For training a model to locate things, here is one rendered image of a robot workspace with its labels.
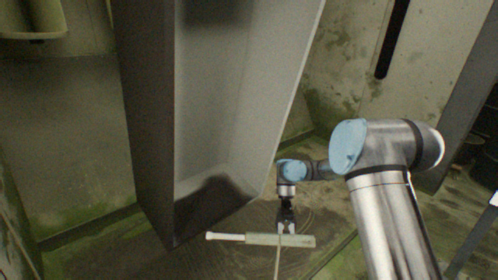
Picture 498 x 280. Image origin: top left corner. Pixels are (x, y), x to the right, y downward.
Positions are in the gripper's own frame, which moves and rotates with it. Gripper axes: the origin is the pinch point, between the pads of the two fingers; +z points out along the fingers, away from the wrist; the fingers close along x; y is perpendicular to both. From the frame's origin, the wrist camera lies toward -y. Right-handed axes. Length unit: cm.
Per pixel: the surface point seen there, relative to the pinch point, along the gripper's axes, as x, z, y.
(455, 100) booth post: -135, -91, 75
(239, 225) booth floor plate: 27, 6, 68
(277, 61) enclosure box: 6, -79, -17
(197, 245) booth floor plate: 53, 17, 51
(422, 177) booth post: -132, -33, 117
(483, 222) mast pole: -105, -10, 26
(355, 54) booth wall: -77, -148, 112
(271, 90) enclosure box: 8, -69, -8
